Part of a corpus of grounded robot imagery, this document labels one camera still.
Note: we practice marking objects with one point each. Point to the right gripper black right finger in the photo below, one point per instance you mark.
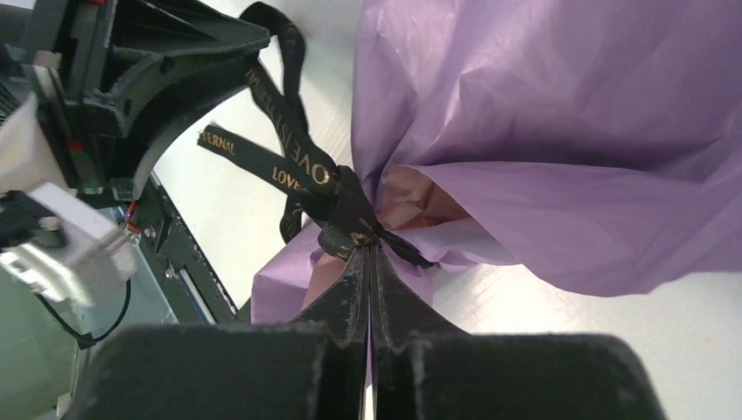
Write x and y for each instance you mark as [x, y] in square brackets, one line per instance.
[425, 367]

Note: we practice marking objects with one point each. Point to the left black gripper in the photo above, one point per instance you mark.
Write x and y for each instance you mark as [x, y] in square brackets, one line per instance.
[94, 92]

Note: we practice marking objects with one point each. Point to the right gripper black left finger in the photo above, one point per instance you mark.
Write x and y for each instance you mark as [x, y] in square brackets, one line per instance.
[313, 367]

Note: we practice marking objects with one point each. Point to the black ribbon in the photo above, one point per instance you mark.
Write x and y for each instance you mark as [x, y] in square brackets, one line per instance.
[315, 186]

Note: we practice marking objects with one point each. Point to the purple pink wrapping paper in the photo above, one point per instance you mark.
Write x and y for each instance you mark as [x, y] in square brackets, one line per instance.
[598, 143]

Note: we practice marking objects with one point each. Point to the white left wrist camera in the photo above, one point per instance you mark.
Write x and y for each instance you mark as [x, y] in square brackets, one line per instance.
[59, 246]

